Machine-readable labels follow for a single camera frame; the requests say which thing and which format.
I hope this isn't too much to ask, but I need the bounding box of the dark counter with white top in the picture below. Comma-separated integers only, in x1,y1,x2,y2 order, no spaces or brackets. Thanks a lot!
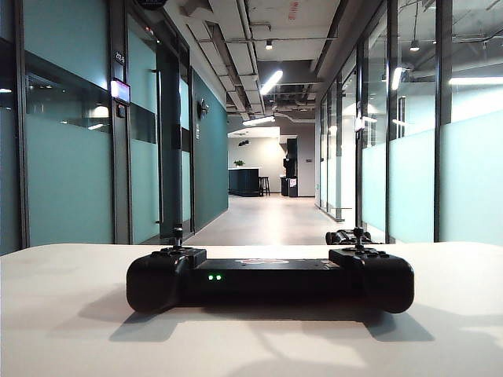
228,167,262,197

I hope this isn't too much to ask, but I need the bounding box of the black remote control with joysticks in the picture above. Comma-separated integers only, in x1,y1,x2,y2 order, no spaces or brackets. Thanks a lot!
126,223,415,314

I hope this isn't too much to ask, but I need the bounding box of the black quadruped robot dog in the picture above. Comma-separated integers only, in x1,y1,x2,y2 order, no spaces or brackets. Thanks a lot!
325,227,373,247

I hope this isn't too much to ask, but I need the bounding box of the low long ceiling light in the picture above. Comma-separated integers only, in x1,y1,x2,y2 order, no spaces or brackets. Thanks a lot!
242,115,276,127

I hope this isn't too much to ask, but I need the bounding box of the long black door handle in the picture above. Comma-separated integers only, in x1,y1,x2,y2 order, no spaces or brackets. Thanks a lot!
150,68,164,225

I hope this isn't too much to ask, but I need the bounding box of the glowing door display screen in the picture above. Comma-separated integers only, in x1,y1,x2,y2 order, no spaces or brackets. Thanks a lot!
110,79,131,104

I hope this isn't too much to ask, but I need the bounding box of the long bright ceiling light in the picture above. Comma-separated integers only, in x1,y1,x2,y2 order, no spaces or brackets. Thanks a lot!
259,69,284,96

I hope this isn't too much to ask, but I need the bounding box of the tall black cabinet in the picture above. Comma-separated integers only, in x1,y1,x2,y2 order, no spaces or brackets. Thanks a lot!
280,137,300,198

